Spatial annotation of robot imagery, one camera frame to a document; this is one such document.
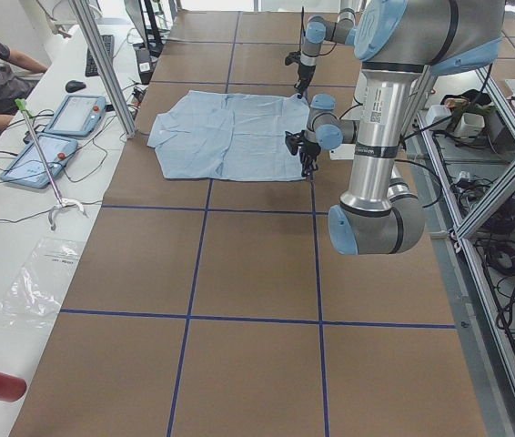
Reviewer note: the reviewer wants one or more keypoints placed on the aluminium frame rail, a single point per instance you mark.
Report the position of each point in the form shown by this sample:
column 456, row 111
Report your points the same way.
column 471, row 215

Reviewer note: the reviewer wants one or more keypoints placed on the light blue button-up shirt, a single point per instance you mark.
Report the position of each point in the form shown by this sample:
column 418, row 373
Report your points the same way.
column 239, row 137

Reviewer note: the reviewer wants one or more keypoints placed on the grey aluminium post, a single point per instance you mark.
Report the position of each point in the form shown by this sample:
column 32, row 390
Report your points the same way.
column 104, row 63

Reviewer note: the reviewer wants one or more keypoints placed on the near teach pendant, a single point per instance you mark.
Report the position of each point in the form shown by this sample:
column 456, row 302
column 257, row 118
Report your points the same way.
column 27, row 169

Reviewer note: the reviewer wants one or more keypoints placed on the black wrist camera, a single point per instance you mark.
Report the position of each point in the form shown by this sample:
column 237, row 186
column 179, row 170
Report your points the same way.
column 292, row 58
column 294, row 142

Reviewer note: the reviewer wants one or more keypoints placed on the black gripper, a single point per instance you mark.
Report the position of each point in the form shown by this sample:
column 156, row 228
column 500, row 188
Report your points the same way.
column 310, row 150
column 305, row 69

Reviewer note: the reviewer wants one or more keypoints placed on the clear plastic bag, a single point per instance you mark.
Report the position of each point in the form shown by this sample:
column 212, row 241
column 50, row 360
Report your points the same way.
column 36, row 295

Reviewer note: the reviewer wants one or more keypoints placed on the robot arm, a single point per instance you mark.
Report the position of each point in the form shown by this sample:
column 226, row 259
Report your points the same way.
column 317, row 31
column 395, row 42

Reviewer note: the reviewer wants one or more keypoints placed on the black computer mouse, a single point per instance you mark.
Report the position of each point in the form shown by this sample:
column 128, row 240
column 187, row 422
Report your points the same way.
column 73, row 86

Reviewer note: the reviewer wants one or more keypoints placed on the teach pendant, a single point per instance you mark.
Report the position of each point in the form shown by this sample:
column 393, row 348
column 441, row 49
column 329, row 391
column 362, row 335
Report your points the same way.
column 27, row 169
column 77, row 116

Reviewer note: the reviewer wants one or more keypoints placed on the far teach pendant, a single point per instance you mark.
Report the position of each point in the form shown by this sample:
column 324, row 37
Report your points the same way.
column 77, row 116

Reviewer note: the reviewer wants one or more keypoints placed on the reacher grabber tool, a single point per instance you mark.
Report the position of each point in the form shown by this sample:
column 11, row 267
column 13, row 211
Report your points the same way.
column 61, row 201

